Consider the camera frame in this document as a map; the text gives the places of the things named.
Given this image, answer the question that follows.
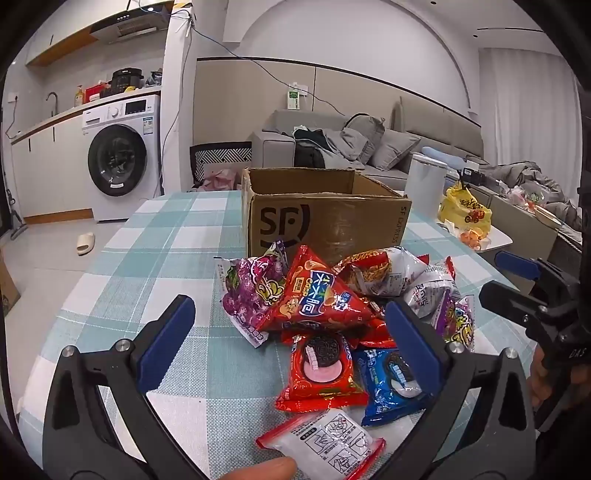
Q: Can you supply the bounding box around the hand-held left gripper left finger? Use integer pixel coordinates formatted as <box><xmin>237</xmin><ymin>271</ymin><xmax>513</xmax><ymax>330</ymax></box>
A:
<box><xmin>41</xmin><ymin>295</ymin><xmax>218</xmax><ymax>480</ymax></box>

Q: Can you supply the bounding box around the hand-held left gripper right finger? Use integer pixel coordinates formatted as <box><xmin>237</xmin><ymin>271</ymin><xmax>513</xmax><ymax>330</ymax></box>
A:
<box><xmin>360</xmin><ymin>298</ymin><xmax>536</xmax><ymax>480</ymax></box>

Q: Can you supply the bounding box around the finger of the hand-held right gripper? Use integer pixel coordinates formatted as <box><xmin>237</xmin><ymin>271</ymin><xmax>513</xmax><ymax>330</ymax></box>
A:
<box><xmin>496</xmin><ymin>251</ymin><xmax>561</xmax><ymax>296</ymax></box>
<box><xmin>480</xmin><ymin>281</ymin><xmax>548</xmax><ymax>330</ymax></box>

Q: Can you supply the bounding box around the small red snack packet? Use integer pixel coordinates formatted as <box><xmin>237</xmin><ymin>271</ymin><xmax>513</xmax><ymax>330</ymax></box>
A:
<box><xmin>358</xmin><ymin>318</ymin><xmax>398</xmax><ymax>349</ymax></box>

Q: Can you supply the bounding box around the purple candy bag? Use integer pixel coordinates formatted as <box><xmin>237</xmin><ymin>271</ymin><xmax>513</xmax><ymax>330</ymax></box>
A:
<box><xmin>436</xmin><ymin>295</ymin><xmax>476</xmax><ymax>354</ymax></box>
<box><xmin>215</xmin><ymin>242</ymin><xmax>289</xmax><ymax>347</ymax></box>

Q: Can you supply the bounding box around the blue cookie packet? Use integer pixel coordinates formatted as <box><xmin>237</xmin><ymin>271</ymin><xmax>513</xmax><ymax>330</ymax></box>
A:
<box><xmin>355</xmin><ymin>348</ymin><xmax>439</xmax><ymax>428</ymax></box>

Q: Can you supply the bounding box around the white and red snack packet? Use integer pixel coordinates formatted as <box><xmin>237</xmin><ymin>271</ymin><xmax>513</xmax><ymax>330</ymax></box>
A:
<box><xmin>404</xmin><ymin>258</ymin><xmax>458</xmax><ymax>319</ymax></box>

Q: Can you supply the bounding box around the orange noodle snack bag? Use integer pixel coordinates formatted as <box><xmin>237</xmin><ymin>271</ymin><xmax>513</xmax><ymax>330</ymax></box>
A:
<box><xmin>332</xmin><ymin>247</ymin><xmax>430</xmax><ymax>298</ymax></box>

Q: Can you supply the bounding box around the red cookie packet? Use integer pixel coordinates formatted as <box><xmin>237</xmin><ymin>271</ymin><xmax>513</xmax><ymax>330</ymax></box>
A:
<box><xmin>274</xmin><ymin>332</ymin><xmax>370</xmax><ymax>414</ymax></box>

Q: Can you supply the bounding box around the red triangular chip bag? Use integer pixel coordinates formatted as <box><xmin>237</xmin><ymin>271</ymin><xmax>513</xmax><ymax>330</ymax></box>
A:
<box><xmin>256</xmin><ymin>244</ymin><xmax>386</xmax><ymax>333</ymax></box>

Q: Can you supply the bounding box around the white packet with red edges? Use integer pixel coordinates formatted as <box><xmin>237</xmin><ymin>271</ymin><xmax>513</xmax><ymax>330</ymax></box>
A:
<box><xmin>256</xmin><ymin>408</ymin><xmax>386</xmax><ymax>480</ymax></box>

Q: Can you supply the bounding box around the brown cardboard box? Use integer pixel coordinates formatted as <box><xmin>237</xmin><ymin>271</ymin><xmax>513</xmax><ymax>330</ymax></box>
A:
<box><xmin>241</xmin><ymin>167</ymin><xmax>413</xmax><ymax>266</ymax></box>

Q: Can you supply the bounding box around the person's right hand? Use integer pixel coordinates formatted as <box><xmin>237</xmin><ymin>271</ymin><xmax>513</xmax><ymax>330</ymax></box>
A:
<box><xmin>527</xmin><ymin>345</ymin><xmax>585</xmax><ymax>418</ymax></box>

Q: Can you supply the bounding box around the person's left hand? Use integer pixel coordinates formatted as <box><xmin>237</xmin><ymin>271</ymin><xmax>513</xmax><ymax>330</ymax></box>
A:
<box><xmin>222</xmin><ymin>457</ymin><xmax>298</xmax><ymax>480</ymax></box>

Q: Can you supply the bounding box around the beige low table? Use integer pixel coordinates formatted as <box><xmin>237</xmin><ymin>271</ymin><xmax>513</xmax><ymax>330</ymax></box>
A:
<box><xmin>480</xmin><ymin>185</ymin><xmax>559</xmax><ymax>278</ymax></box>

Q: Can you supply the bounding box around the yellow plastic bag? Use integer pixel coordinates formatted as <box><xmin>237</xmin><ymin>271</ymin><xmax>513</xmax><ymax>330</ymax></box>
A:
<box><xmin>438</xmin><ymin>182</ymin><xmax>492</xmax><ymax>236</ymax></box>

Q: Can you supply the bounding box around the grey blanket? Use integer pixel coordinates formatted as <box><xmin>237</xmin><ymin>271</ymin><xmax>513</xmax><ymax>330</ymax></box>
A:
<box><xmin>480</xmin><ymin>161</ymin><xmax>583</xmax><ymax>227</ymax></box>

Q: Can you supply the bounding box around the teal checked tablecloth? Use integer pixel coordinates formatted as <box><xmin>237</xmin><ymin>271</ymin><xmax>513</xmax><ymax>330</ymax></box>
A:
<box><xmin>18</xmin><ymin>189</ymin><xmax>541</xmax><ymax>480</ymax></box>

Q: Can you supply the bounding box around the white trash bin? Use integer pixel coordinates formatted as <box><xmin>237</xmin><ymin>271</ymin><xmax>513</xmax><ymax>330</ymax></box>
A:
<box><xmin>405</xmin><ymin>154</ymin><xmax>448</xmax><ymax>217</ymax></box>

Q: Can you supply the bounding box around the light blue cushion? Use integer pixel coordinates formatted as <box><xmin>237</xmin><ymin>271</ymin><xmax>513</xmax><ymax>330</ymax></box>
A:
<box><xmin>422</xmin><ymin>147</ymin><xmax>465</xmax><ymax>166</ymax></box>

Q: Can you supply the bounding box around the white curtain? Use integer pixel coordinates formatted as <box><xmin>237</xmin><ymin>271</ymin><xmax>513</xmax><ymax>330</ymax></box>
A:
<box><xmin>480</xmin><ymin>46</ymin><xmax>578</xmax><ymax>167</ymax></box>

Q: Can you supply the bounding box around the light grey pillow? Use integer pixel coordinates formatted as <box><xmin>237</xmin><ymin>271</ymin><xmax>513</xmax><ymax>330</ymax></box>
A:
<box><xmin>369</xmin><ymin>129</ymin><xmax>422</xmax><ymax>171</ymax></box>

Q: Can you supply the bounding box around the pink cloth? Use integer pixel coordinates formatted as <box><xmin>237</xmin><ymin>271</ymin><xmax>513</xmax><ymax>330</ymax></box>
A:
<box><xmin>194</xmin><ymin>168</ymin><xmax>243</xmax><ymax>191</ymax></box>

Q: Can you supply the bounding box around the white washing machine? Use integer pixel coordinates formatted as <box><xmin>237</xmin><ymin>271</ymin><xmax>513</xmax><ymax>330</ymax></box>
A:
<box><xmin>82</xmin><ymin>95</ymin><xmax>162</xmax><ymax>223</ymax></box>

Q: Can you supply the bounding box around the black patterned laundry basket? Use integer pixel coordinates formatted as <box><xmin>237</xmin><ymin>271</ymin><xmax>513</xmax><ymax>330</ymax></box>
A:
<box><xmin>189</xmin><ymin>143</ymin><xmax>252</xmax><ymax>183</ymax></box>

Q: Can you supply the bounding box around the stick vacuum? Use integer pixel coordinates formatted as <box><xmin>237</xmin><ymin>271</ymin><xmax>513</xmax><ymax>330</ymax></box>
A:
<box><xmin>4</xmin><ymin>187</ymin><xmax>28</xmax><ymax>238</ymax></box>

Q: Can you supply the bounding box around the dark grey pillow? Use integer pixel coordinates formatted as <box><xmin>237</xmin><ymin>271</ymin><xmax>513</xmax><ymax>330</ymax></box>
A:
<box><xmin>344</xmin><ymin>114</ymin><xmax>386</xmax><ymax>164</ymax></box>

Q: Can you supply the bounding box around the grey jacket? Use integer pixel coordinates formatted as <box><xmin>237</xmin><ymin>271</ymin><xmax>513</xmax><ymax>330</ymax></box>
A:
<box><xmin>323</xmin><ymin>128</ymin><xmax>365</xmax><ymax>169</ymax></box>

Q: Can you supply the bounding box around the white kitchen counter cabinet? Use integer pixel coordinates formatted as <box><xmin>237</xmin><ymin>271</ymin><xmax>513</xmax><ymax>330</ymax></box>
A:
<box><xmin>10</xmin><ymin>124</ymin><xmax>93</xmax><ymax>220</ymax></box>

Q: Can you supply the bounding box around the black clothing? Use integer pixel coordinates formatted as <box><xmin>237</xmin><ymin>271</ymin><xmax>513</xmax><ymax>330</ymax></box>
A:
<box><xmin>293</xmin><ymin>129</ymin><xmax>328</xmax><ymax>169</ymax></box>

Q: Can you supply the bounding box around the grey sofa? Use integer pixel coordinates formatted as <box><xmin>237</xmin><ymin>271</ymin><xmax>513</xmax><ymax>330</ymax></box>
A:
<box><xmin>249</xmin><ymin>97</ymin><xmax>485</xmax><ymax>185</ymax></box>

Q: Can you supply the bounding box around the red box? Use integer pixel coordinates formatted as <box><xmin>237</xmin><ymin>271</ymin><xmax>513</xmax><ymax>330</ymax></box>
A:
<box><xmin>84</xmin><ymin>80</ymin><xmax>112</xmax><ymax>102</ymax></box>

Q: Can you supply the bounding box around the black pressure cooker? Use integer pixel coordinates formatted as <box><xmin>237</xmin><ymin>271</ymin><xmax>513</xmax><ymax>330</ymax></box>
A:
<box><xmin>111</xmin><ymin>69</ymin><xmax>143</xmax><ymax>95</ymax></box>

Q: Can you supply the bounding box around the range hood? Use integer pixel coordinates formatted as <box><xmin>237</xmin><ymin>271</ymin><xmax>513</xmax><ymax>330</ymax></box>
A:
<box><xmin>90</xmin><ymin>7</ymin><xmax>174</xmax><ymax>42</ymax></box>

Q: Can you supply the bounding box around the blue cable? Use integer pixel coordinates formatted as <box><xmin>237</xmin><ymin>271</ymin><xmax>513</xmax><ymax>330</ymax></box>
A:
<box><xmin>182</xmin><ymin>9</ymin><xmax>352</xmax><ymax>121</ymax></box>

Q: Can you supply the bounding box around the white wall cabinet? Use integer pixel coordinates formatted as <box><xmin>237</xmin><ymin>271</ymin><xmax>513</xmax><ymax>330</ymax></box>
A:
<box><xmin>25</xmin><ymin>0</ymin><xmax>130</xmax><ymax>68</ymax></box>

